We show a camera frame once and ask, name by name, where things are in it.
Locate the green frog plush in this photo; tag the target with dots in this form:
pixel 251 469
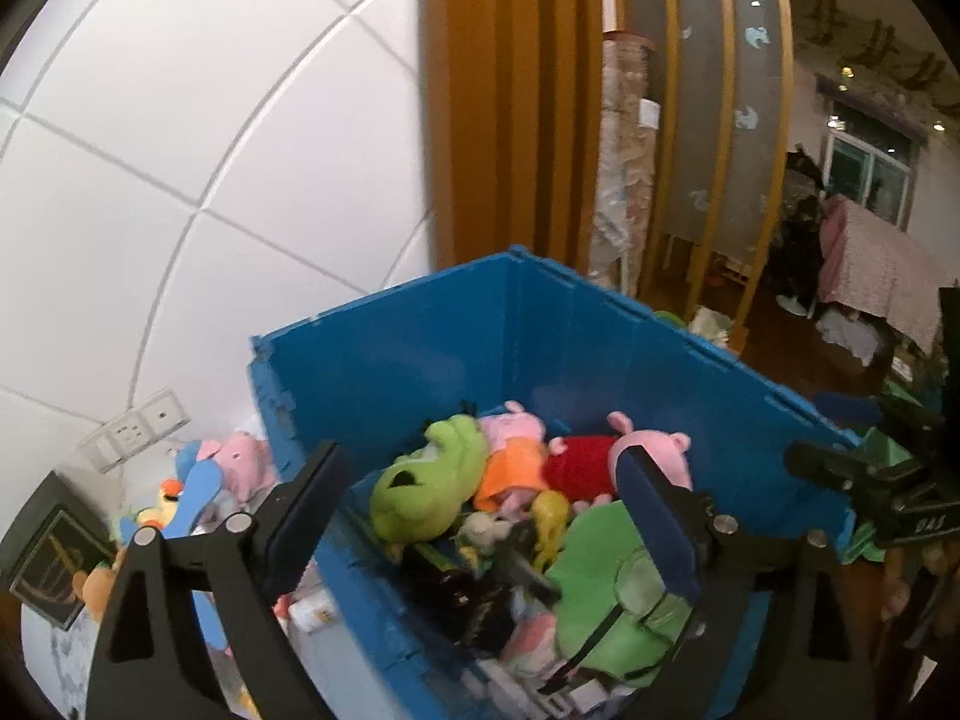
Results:
pixel 427 480

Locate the wooden frame beside roll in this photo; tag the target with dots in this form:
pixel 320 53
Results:
pixel 510 90

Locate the pink patterned cloth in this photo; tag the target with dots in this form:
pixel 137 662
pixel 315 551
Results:
pixel 885 270

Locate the white red carton pack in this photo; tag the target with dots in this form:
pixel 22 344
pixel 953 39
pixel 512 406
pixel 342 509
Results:
pixel 311 611

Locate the colourful bird plush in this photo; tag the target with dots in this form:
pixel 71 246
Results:
pixel 161 510

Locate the yellow toy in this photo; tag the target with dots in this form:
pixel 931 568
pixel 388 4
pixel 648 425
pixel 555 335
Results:
pixel 551 517

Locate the white five-hole wall socket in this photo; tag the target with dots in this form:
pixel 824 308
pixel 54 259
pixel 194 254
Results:
pixel 129 435

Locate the person's right hand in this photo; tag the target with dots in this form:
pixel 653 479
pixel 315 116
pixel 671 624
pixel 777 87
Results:
pixel 911 585

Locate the pink pig plush orange dress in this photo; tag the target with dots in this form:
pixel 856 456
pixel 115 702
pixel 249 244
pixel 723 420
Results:
pixel 514 465

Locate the white wall switch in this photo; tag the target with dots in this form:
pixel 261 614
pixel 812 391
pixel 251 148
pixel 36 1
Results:
pixel 97 454

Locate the blue boomerang toy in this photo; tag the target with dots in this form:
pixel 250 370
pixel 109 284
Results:
pixel 196 495

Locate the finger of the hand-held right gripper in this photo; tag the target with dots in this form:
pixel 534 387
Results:
pixel 825 465
pixel 847 409

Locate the blue plastic crate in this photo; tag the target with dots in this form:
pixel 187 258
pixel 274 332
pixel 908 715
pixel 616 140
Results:
pixel 570 360

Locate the plastic wrapped roll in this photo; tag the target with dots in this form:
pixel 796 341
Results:
pixel 622 165

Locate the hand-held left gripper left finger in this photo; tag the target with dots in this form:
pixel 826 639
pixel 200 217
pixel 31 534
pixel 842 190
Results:
pixel 300 532

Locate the pink pig plush red dress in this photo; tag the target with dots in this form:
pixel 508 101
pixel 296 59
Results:
pixel 577 465

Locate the black gift box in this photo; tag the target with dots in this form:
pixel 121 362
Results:
pixel 45 562

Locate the large green plush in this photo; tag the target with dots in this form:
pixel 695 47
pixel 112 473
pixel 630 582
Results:
pixel 600 577

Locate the small pink pig plush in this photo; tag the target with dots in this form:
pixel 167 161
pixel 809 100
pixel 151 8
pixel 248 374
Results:
pixel 244 457

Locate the wooden slatted glass partition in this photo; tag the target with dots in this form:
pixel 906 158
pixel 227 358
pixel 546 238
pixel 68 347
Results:
pixel 720 90

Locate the small pink soft toy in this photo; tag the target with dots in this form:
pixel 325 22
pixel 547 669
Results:
pixel 532 630

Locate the white single-hole wall socket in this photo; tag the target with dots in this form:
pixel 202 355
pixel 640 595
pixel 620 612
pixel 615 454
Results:
pixel 165 412

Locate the black remote control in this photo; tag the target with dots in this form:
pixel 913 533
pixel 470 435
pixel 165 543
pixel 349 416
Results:
pixel 484 619

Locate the small grey white plush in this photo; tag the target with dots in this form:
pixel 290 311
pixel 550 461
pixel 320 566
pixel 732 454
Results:
pixel 487 532

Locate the window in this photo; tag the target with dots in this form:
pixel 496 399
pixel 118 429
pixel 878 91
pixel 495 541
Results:
pixel 870 165

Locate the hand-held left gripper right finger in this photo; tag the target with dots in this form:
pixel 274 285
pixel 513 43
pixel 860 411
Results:
pixel 660 532

